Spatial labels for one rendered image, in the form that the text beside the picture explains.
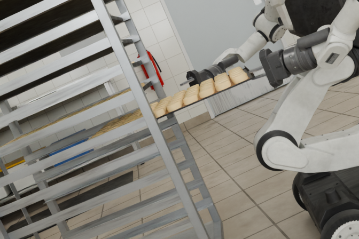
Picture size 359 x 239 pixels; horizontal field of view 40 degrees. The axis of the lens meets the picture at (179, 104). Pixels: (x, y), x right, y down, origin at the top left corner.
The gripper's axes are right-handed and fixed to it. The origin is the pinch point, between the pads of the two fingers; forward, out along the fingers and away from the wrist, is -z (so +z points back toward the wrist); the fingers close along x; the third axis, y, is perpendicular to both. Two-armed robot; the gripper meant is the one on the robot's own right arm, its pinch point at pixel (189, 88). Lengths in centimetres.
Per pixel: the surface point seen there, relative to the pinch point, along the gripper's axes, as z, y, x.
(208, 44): 255, -240, 8
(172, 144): -10.4, -10.7, -18.4
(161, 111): -32.5, 21.2, -0.1
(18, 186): 29, -317, -45
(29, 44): -56, 3, 35
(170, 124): -8.6, -8.9, -10.3
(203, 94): -22.5, 31.7, -0.3
